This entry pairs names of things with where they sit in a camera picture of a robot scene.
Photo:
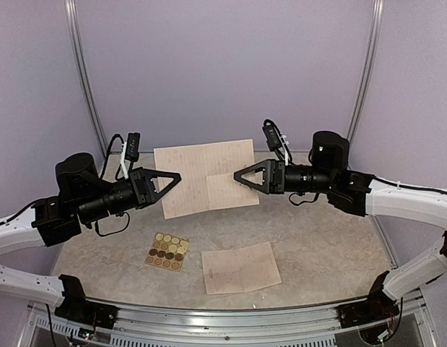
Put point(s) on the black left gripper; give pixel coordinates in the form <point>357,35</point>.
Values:
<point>143,188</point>

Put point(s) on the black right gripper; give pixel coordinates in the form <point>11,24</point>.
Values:
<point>268,166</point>

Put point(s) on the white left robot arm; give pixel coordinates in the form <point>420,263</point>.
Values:
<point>83,198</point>

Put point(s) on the round seal sticker sheet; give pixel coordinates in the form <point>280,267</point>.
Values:
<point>167,252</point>

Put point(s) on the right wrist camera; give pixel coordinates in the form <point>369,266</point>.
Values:
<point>276,142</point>

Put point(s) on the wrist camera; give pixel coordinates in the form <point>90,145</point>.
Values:
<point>129,153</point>
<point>276,142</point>

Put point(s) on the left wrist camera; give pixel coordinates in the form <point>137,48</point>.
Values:
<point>129,153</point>

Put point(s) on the front aluminium rail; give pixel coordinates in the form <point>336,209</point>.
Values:
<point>313,325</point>

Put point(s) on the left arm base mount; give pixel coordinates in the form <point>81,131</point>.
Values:
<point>77,308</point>

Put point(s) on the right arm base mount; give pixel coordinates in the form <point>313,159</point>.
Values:
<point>377,306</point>

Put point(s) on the right aluminium corner post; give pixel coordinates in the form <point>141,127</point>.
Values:
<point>367,71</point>

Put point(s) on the aluminium corner post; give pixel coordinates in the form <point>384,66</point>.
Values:
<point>367,71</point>
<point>70,7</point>

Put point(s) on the left aluminium corner post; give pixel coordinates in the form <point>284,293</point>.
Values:
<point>70,7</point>

